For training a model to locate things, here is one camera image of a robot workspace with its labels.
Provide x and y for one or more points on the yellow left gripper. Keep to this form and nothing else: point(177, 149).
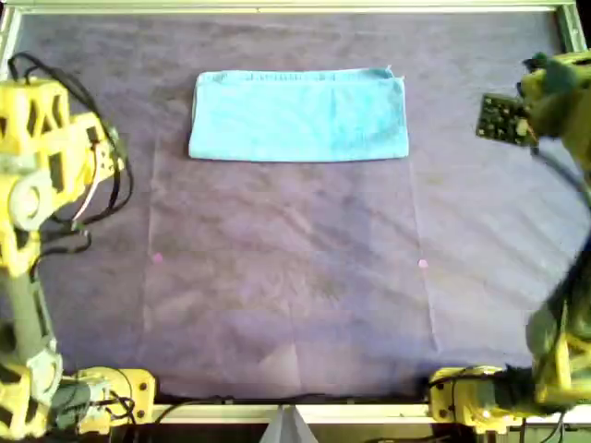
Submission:
point(104, 161)

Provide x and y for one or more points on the yellow right robot arm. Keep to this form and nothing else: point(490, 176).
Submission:
point(461, 397)

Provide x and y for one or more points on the grey pointed stand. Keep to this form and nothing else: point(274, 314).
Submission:
point(288, 429)

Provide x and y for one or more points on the green camera circuit board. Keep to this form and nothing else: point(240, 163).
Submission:
point(501, 117)

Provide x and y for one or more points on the purple nonwoven table cover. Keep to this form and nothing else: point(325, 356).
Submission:
point(323, 254)

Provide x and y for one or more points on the round pink sticker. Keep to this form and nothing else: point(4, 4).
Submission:
point(158, 258)
point(422, 264)

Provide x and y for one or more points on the grey camera bracket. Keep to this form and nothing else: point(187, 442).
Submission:
point(554, 101)

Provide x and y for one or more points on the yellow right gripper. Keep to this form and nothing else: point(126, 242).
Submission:
point(577, 62)

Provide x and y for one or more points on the aluminium table frame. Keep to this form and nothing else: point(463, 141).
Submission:
point(369, 414)

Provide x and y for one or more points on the blue terry cloth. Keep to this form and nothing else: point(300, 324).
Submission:
point(300, 120)

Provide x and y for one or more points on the yellow left robot arm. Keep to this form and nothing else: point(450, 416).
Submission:
point(27, 115)

